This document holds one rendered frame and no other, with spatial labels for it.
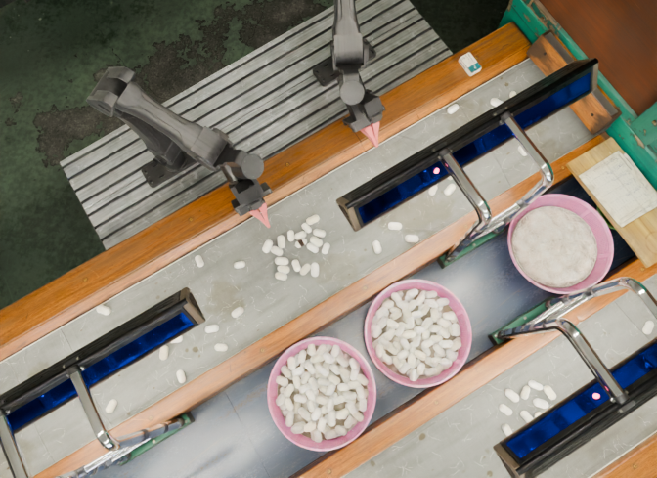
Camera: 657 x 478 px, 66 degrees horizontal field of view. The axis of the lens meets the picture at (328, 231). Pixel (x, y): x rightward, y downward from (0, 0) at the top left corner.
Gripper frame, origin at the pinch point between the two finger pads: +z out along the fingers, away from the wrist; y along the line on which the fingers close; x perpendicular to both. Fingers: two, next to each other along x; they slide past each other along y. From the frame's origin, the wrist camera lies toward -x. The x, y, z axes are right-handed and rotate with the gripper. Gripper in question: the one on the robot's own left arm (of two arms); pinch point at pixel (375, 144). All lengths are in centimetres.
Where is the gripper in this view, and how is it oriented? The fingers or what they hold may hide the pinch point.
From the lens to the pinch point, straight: 137.0
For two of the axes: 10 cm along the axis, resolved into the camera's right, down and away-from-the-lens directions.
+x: -3.0, -3.5, 8.9
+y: 8.7, -4.9, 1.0
